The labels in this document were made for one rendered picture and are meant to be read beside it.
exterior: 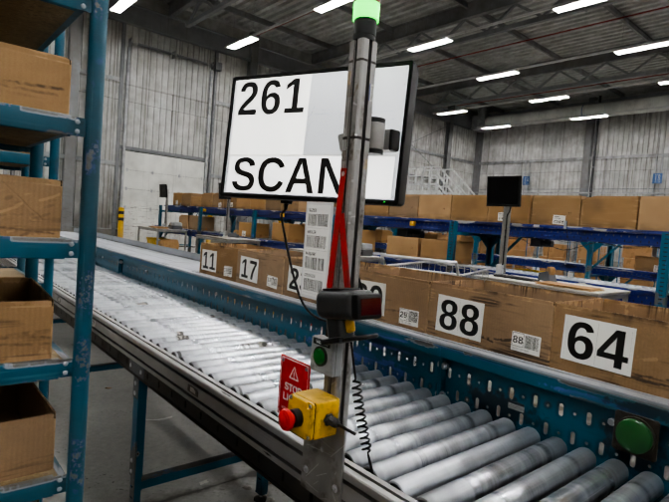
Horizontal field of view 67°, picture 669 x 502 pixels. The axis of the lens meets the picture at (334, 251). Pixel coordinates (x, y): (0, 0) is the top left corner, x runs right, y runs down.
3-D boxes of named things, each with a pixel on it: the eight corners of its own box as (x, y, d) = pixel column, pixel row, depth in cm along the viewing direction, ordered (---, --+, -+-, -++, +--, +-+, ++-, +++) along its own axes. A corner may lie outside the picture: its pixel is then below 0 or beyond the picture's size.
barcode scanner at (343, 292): (357, 352, 84) (356, 288, 85) (313, 346, 93) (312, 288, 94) (385, 348, 88) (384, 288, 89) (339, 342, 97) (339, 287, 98)
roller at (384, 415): (311, 447, 108) (300, 458, 110) (458, 404, 142) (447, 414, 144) (301, 426, 110) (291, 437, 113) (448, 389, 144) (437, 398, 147)
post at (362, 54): (299, 485, 104) (332, 45, 99) (317, 478, 107) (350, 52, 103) (336, 513, 95) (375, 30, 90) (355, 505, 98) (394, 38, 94)
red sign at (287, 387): (276, 411, 110) (281, 354, 109) (280, 411, 111) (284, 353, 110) (324, 439, 98) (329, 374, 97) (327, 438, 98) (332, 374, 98)
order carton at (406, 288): (341, 313, 187) (344, 266, 186) (396, 309, 206) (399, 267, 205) (425, 336, 157) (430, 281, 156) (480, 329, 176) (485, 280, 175)
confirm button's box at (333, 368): (307, 369, 99) (310, 335, 99) (319, 367, 101) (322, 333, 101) (329, 378, 94) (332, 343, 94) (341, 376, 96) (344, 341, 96)
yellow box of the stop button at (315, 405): (279, 430, 97) (282, 393, 96) (315, 421, 102) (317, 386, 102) (328, 461, 86) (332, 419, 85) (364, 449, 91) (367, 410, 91)
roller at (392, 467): (352, 488, 98) (354, 463, 97) (501, 432, 132) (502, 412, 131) (371, 500, 94) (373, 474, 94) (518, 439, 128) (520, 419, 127)
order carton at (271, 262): (235, 283, 246) (237, 248, 245) (285, 282, 265) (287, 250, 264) (281, 296, 216) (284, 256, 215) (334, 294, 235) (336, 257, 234)
